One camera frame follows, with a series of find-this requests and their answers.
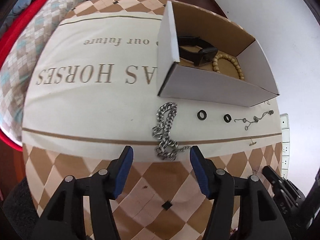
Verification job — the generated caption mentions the white cardboard box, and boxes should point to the white cardboard box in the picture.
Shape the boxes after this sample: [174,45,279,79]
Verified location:
[157,1,279,107]

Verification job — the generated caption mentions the thin silver charm necklace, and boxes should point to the thin silver charm necklace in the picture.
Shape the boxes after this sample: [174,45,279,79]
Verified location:
[234,109,275,131]

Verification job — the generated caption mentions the white power strip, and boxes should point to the white power strip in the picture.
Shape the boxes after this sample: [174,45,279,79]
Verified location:
[280,113,290,179]

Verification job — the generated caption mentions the wooden bead bracelet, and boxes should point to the wooden bead bracelet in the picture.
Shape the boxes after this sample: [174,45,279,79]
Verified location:
[211,53,246,81]

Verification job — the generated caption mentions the black smart band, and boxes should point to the black smart band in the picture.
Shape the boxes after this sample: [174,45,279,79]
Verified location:
[177,36,219,67]

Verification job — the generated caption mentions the diamond pattern table cloth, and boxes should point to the diamond pattern table cloth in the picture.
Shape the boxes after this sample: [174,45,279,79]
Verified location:
[22,3,281,239]

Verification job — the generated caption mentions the thick silver chain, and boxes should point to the thick silver chain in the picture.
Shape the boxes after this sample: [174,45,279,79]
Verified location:
[152,101,192,160]

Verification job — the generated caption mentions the bed with patterned mattress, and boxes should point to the bed with patterned mattress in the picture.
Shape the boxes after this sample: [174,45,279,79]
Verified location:
[1,0,86,151]

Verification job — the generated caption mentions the red blanket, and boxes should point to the red blanket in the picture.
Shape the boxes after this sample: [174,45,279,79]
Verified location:
[1,0,61,152]

